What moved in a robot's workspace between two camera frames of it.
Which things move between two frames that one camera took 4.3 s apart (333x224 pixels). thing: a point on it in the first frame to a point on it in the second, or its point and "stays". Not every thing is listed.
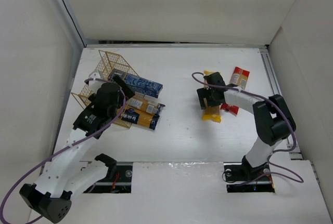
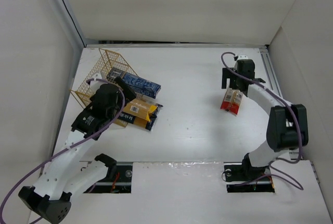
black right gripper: [203, 97] to [231, 79]
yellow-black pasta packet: [132, 116] stays
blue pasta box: [139, 85] stays
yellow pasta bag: [211, 113] to [140, 107]
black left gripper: [124, 88] stays
